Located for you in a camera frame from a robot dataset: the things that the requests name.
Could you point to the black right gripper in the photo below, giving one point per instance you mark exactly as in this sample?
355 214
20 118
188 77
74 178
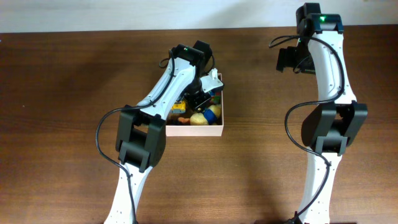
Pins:
285 59

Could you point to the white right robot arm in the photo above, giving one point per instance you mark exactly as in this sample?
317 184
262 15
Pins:
337 117

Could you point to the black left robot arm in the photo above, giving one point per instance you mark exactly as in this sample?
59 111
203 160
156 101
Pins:
141 135

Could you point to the pink open box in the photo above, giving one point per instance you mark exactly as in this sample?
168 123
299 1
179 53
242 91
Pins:
214 130

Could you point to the yellow plush duck toy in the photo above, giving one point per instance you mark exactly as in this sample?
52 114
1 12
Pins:
209 117

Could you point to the yellow grey toy dump truck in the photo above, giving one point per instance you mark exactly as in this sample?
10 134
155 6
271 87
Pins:
179 107

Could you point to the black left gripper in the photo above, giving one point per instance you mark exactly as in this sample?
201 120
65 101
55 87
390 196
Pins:
201 104

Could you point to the multicoloured puzzle cube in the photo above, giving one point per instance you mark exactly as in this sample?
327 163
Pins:
216 97

